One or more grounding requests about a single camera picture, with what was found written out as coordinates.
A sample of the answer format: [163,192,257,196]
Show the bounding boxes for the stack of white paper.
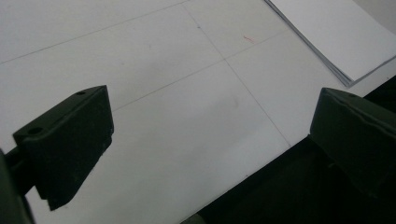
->
[264,0,396,88]

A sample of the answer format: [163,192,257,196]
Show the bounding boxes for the large white table sheet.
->
[0,0,396,224]

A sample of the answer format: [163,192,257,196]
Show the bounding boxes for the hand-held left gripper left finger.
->
[12,85,115,212]

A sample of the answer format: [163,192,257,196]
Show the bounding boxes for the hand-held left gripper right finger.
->
[309,87,396,200]

